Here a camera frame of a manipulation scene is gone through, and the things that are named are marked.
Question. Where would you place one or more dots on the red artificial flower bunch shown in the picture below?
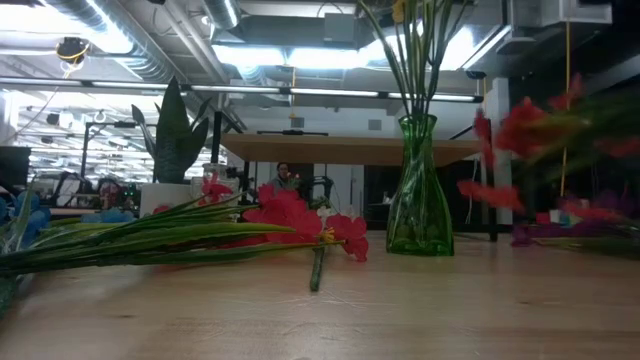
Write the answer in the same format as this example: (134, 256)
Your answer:
(280, 215)

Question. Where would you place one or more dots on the yellow single-stem artificial flower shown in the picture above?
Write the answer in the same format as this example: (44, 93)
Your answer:
(317, 270)

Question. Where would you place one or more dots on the green glass vase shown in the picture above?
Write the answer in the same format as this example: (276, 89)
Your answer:
(420, 200)

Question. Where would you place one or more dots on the clear glass vase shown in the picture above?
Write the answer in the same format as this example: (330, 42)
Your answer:
(214, 172)

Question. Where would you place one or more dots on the yellow artificial flower bunch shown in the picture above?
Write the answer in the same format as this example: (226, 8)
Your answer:
(417, 65)

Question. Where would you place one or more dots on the orange artificial flower bunch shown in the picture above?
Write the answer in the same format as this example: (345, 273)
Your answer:
(520, 130)

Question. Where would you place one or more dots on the purple artificial flower bunch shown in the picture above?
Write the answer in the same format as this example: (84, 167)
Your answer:
(575, 232)

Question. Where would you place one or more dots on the blue artificial flower bunch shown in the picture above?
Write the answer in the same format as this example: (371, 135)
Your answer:
(20, 215)

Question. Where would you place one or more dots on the wooden shelf with black legs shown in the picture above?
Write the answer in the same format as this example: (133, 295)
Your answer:
(340, 147)

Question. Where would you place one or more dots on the person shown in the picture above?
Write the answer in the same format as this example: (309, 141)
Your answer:
(282, 177)

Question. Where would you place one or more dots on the snake plant in white pot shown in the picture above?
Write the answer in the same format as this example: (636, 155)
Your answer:
(172, 140)

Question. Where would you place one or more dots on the black monitor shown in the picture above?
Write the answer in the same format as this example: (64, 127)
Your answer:
(12, 165)

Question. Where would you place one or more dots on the black overhead frame light bar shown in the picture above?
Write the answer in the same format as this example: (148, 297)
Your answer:
(250, 90)

